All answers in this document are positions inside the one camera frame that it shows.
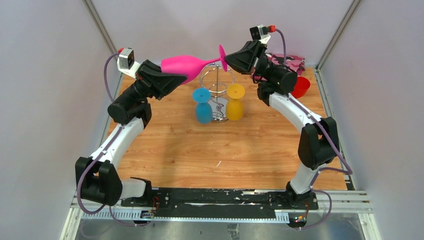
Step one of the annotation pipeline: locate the magenta wine glass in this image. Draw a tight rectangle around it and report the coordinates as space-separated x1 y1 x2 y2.
160 44 228 85

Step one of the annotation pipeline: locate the red wine glass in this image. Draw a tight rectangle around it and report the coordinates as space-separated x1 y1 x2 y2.
291 76 311 99

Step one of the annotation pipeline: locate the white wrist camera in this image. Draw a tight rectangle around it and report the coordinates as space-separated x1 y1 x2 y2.
249 24 275 45
117 47 141 79

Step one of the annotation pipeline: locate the pink camouflage cloth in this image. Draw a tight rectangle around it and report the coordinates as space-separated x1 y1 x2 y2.
265 52 306 76

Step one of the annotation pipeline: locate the yellow wine glass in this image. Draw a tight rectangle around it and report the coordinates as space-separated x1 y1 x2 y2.
225 83 246 121

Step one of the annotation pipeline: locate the aluminium frame rail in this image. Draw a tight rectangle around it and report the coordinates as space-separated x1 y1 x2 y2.
60 187 381 240

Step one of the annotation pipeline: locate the blue wine glass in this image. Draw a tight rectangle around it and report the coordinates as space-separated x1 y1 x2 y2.
192 87 213 124

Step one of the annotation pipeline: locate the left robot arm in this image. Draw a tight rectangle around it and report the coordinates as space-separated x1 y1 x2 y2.
75 59 189 214

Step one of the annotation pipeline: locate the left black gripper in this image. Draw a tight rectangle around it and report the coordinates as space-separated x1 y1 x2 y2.
123 61 188 105

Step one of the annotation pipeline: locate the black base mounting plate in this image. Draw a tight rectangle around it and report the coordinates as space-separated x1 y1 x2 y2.
120 187 319 220

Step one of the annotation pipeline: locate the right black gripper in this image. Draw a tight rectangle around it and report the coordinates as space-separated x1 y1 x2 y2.
221 40 278 82

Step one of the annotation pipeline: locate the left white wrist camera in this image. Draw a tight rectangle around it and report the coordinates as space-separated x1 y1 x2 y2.
117 47 141 79

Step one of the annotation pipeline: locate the chrome wine glass rack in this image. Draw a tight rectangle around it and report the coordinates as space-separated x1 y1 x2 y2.
198 62 236 123

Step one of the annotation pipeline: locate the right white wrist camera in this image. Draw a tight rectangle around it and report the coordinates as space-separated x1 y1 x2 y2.
249 24 275 45

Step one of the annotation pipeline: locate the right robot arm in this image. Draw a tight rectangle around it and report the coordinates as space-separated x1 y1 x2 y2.
218 40 340 209

